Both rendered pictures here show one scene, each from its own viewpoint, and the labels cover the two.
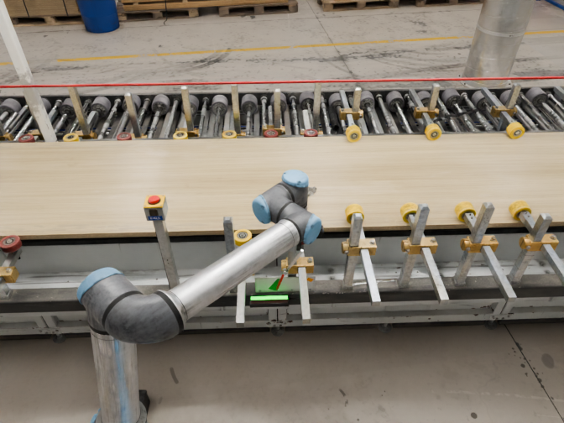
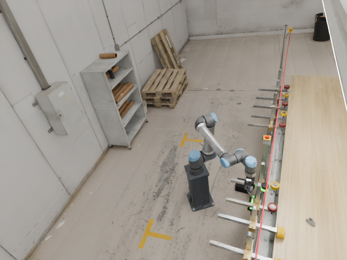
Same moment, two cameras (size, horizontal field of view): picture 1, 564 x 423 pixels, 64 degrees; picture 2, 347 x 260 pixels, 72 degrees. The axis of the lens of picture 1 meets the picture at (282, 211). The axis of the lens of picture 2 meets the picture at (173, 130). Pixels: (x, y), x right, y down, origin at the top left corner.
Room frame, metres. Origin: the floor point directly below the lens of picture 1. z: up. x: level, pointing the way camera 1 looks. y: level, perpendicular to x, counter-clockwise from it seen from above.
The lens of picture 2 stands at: (1.41, -1.47, 2.79)
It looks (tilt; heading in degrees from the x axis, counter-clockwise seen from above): 36 degrees down; 122
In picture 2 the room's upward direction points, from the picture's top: 11 degrees counter-clockwise
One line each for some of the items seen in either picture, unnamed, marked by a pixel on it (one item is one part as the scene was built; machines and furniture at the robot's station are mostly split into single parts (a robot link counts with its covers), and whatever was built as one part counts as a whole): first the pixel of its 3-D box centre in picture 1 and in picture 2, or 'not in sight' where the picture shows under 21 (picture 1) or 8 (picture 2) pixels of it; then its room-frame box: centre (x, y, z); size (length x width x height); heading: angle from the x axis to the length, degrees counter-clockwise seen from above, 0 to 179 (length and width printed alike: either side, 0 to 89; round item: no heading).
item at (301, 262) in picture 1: (297, 264); (257, 205); (1.28, -0.06, 0.85); 0.14 x 0.06 x 0.05; 92
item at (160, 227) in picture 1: (167, 255); (264, 159); (1.26, 0.47, 0.93); 0.05 x 0.05 x 0.45; 2
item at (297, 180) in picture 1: (295, 189); (250, 164); (1.19, -0.04, 1.32); 0.10 x 0.09 x 0.12; 137
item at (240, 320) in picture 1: (242, 280); (253, 184); (1.20, 0.16, 0.84); 0.44 x 0.03 x 0.04; 2
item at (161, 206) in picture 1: (156, 208); (266, 140); (1.26, 0.47, 1.18); 0.07 x 0.07 x 0.08; 2
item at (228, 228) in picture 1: (232, 260); (261, 179); (1.27, 0.21, 0.89); 0.04 x 0.04 x 0.48; 2
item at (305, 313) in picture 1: (302, 277); (249, 205); (1.21, -0.08, 0.84); 0.43 x 0.03 x 0.04; 2
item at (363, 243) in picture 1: (358, 247); (253, 222); (1.29, -0.31, 0.95); 0.14 x 0.06 x 0.05; 92
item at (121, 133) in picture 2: not in sight; (119, 101); (-1.41, 1.41, 0.78); 0.90 x 0.45 x 1.55; 98
